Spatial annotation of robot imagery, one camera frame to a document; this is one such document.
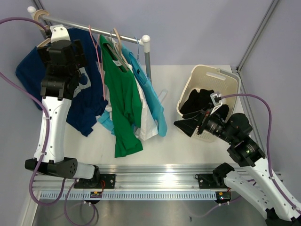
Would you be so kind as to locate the metal clothes rack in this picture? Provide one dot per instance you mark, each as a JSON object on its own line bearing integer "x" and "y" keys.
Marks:
{"x": 113, "y": 35}

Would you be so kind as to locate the white printed t shirt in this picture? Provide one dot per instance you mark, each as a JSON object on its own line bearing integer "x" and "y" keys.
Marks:
{"x": 148, "y": 126}

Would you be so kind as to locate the beige wooden hanger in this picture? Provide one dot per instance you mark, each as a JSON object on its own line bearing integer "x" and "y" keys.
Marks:
{"x": 119, "y": 43}
{"x": 37, "y": 16}

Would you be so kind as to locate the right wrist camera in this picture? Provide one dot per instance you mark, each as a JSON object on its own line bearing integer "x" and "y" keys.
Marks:
{"x": 216, "y": 98}

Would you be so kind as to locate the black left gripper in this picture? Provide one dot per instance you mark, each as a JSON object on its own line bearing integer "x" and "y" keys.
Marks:
{"x": 80, "y": 60}

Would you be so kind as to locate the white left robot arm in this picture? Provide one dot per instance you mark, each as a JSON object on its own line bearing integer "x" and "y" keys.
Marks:
{"x": 63, "y": 60}

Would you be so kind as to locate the white slotted cable duct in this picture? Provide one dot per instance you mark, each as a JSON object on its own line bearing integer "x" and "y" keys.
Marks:
{"x": 141, "y": 195}

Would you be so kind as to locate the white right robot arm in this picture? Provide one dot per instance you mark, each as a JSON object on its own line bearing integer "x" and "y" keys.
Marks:
{"x": 275, "y": 203}

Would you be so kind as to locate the black t shirt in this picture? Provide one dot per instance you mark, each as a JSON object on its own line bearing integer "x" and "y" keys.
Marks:
{"x": 201, "y": 99}

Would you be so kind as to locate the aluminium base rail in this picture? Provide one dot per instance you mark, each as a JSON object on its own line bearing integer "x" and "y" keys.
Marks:
{"x": 166, "y": 177}

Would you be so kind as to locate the pink wire hanger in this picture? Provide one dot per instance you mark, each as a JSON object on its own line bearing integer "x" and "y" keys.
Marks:
{"x": 95, "y": 44}

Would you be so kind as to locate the green t shirt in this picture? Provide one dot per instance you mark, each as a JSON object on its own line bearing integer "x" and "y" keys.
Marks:
{"x": 124, "y": 98}

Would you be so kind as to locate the cream laundry basket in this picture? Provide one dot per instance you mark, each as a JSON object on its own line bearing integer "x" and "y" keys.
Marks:
{"x": 211, "y": 78}

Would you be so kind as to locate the light blue wire hanger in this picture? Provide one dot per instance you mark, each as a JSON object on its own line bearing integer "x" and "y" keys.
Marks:
{"x": 144, "y": 41}

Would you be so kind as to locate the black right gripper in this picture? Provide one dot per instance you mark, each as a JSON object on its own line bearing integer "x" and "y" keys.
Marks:
{"x": 189, "y": 125}

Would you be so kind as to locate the navy blue t shirt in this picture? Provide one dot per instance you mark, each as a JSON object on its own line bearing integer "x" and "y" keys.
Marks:
{"x": 88, "y": 101}

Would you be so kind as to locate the light blue t shirt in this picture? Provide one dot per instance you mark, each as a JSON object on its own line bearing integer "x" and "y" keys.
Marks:
{"x": 106, "y": 118}

